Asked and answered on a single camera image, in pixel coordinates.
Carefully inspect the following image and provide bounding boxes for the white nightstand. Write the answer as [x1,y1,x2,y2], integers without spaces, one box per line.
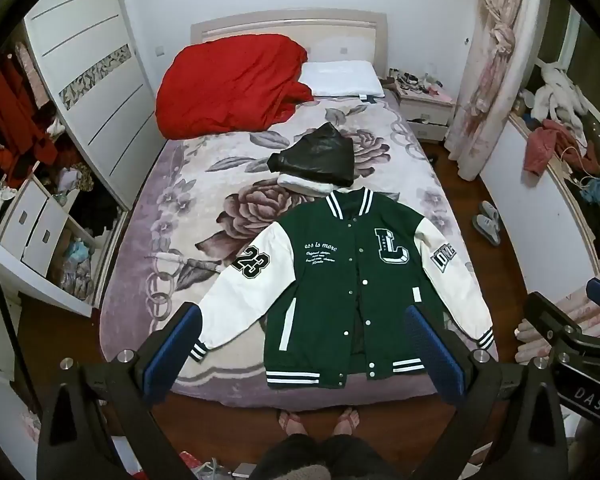
[397,84,456,142]

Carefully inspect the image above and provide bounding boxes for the person's right foot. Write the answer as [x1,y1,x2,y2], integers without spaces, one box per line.
[332,406,362,437]

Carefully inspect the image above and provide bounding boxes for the green and white varsity jacket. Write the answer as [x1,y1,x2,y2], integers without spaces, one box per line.
[198,187,496,391]

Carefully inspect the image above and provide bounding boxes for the red hanging clothes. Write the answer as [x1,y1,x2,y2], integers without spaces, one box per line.
[0,67,59,188]

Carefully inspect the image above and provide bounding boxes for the pink garment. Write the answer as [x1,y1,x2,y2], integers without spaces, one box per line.
[524,120,599,177]

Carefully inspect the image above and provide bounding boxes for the black fleece-lined leather jacket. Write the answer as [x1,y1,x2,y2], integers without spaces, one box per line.
[267,124,357,197]

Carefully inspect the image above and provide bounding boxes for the white plush toy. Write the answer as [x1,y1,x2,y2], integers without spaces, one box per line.
[530,60,589,127]

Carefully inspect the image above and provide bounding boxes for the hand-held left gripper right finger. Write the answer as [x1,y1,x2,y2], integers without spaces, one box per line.
[404,304,570,480]

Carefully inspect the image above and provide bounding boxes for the beige bed headboard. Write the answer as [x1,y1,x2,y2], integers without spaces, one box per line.
[190,9,389,77]

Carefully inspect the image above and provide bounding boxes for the person's legs in dark pants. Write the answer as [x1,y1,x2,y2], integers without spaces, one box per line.
[256,432,397,480]

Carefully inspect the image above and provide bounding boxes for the pink floral curtain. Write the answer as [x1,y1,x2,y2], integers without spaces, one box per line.
[445,0,552,181]

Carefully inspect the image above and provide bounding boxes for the red duvet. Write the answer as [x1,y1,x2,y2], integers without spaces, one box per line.
[155,34,315,140]

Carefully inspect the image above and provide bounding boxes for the grey slipper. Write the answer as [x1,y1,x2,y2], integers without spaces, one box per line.
[472,214,501,246]
[480,200,504,231]

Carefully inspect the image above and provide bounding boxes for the white drawer unit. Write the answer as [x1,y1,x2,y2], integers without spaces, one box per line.
[0,177,74,279]

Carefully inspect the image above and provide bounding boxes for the white pillow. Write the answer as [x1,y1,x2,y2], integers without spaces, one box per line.
[298,60,385,99]

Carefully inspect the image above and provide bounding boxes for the white bay window ledge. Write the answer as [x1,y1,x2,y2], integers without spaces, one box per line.
[480,110,600,283]

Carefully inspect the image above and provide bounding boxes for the pile of mixed clothes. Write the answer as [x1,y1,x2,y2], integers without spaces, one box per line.
[49,160,122,302]

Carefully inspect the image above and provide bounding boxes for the assorted small bedside items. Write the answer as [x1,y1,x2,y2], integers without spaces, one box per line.
[387,66,452,100]

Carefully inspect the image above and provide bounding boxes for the white sliding-door wardrobe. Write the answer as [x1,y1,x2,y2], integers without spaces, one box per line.
[22,0,162,211]

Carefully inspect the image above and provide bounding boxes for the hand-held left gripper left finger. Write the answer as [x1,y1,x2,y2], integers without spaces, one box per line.
[36,301,204,480]

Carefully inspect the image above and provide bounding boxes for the purple floral blanket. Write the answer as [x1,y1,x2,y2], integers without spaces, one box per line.
[99,92,496,402]

